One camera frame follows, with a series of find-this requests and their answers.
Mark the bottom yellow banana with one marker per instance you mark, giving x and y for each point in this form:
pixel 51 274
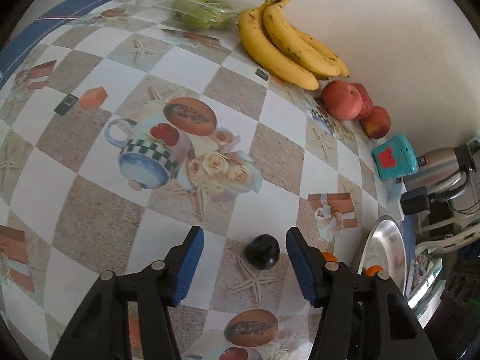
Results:
pixel 261 49

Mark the middle red apple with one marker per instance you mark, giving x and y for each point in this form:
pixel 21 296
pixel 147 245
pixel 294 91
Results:
pixel 367 103

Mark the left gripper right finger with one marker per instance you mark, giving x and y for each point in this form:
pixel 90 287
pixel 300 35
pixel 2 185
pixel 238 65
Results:
pixel 362 317

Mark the bag of green fruits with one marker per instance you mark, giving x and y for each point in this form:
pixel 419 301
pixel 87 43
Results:
pixel 200 15

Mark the middle yellow banana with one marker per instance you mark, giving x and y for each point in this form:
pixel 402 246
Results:
pixel 284 37

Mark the yellow banana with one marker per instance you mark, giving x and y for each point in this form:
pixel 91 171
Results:
pixel 323 50
pixel 261 49
pixel 284 37

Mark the left pale red apple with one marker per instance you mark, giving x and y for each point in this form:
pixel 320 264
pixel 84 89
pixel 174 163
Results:
pixel 342 100

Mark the right red apple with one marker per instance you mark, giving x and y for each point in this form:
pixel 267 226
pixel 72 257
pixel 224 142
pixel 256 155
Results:
pixel 377 124

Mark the teal plastic container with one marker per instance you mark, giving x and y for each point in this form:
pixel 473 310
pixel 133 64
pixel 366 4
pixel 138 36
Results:
pixel 395 158

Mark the orange mandarin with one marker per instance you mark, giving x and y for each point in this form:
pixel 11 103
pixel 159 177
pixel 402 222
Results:
pixel 373 270
pixel 329 257

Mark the large steel bowl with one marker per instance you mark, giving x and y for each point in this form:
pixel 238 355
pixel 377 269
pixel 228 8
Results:
pixel 384 247

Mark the white plastic chair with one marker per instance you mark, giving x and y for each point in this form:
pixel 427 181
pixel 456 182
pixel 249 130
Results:
pixel 425 285

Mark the steel thermos kettle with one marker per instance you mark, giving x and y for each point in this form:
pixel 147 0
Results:
pixel 445 173

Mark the dark plum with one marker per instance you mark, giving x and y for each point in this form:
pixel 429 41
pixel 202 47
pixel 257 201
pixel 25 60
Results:
pixel 263 252

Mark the patterned vinyl tablecloth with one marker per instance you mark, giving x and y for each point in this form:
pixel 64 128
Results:
pixel 119 133

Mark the top yellow banana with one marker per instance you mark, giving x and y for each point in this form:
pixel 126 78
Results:
pixel 323 50

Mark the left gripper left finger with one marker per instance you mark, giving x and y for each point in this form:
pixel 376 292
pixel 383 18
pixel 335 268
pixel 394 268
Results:
pixel 99 327

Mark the black power adapter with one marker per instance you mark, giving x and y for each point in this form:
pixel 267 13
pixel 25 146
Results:
pixel 415 201

